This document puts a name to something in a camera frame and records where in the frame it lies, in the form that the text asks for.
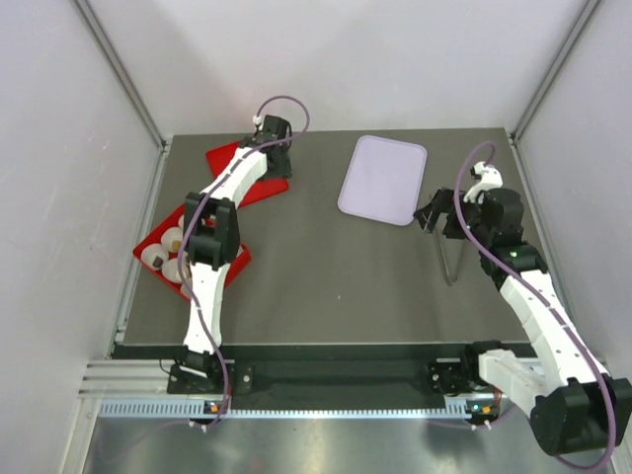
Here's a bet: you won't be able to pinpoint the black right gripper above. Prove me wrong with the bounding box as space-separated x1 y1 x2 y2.
413 187 494 248

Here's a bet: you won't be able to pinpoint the red box lid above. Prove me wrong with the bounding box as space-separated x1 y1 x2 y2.
205 140 290 208

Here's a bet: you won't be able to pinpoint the metal tongs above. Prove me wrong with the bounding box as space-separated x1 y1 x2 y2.
424 187 468 286

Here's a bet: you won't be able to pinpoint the red chocolate box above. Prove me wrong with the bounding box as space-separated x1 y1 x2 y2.
131 202 253 302

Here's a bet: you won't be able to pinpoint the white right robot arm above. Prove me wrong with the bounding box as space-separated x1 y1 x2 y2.
414 188 631 456

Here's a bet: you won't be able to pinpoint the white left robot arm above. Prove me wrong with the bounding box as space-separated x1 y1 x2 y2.
171 114 294 394

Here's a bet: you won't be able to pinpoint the lavender plastic tray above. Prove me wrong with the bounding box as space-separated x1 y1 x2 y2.
338 135 428 227

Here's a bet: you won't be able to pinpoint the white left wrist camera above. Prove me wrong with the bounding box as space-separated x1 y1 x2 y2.
253 115 264 129

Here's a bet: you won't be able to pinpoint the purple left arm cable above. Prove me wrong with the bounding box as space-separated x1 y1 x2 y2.
177 94 311 431

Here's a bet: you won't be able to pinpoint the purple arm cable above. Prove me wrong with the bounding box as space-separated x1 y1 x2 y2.
177 94 311 431
453 141 618 469

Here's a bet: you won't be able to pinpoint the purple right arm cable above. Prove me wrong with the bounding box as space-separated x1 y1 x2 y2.
453 141 618 469

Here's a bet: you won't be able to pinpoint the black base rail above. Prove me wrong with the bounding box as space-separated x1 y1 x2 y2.
167 343 492 411

